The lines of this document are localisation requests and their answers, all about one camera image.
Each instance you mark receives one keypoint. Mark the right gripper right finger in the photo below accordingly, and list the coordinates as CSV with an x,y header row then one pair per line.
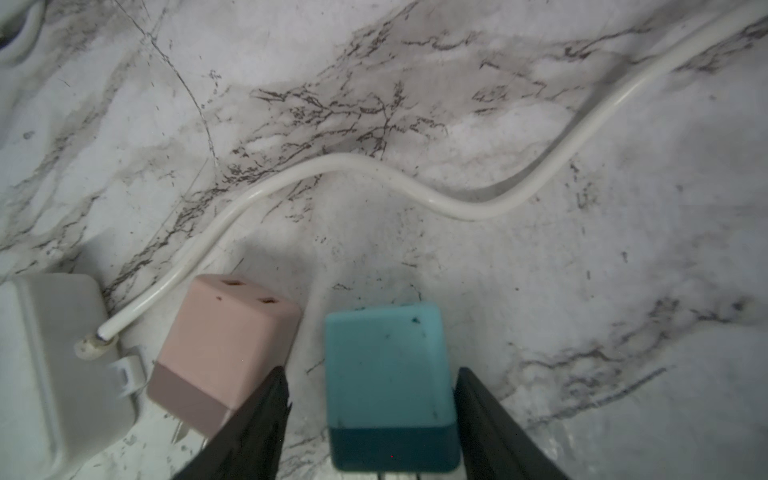
x,y
494,446

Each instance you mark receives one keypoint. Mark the pink plug cube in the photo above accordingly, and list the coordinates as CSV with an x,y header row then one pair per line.
x,y
228,335

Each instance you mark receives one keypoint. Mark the teal plug cube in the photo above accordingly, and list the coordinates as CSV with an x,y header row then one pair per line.
x,y
390,403

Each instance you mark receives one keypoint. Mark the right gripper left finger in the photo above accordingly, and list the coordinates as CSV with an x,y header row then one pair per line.
x,y
249,445

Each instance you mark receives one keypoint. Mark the long white power strip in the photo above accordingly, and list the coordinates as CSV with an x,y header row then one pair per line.
x,y
58,410

